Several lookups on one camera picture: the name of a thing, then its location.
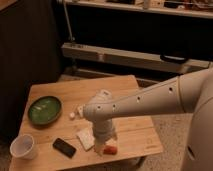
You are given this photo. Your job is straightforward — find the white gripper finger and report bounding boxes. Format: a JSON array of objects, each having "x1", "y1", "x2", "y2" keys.
[{"x1": 94, "y1": 144, "x2": 104, "y2": 156}]

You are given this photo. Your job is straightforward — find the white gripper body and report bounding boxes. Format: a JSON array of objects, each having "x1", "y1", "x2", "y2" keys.
[{"x1": 93, "y1": 122, "x2": 117, "y2": 146}]

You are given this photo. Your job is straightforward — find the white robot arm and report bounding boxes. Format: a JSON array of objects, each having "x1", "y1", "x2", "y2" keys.
[{"x1": 83, "y1": 68, "x2": 213, "y2": 171}]

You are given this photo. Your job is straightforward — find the green ceramic bowl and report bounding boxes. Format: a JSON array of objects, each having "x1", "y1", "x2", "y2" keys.
[{"x1": 27, "y1": 96, "x2": 62, "y2": 126}]

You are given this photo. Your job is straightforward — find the wooden table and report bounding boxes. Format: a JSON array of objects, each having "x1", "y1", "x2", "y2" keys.
[{"x1": 9, "y1": 75, "x2": 163, "y2": 171}]

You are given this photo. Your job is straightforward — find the small white cube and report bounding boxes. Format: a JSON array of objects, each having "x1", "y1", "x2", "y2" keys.
[{"x1": 69, "y1": 112, "x2": 75, "y2": 120}]

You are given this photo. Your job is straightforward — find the black smartphone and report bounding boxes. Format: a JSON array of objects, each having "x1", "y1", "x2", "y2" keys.
[{"x1": 53, "y1": 138, "x2": 76, "y2": 158}]

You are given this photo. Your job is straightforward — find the translucent plastic cup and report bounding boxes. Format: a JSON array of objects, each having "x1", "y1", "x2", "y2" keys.
[{"x1": 10, "y1": 134, "x2": 38, "y2": 160}]

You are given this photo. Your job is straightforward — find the grey metal beam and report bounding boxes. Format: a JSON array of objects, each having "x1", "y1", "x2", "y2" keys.
[{"x1": 61, "y1": 43, "x2": 213, "y2": 74}]

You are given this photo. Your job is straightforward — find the grey metal pole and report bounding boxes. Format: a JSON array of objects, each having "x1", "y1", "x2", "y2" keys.
[{"x1": 62, "y1": 0, "x2": 75, "y2": 44}]

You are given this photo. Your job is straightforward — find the black handle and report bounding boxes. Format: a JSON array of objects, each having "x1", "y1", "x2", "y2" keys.
[{"x1": 160, "y1": 54, "x2": 189, "y2": 64}]

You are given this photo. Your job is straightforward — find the upper wall shelf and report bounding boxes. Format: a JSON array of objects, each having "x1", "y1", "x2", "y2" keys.
[{"x1": 56, "y1": 0, "x2": 213, "y2": 19}]

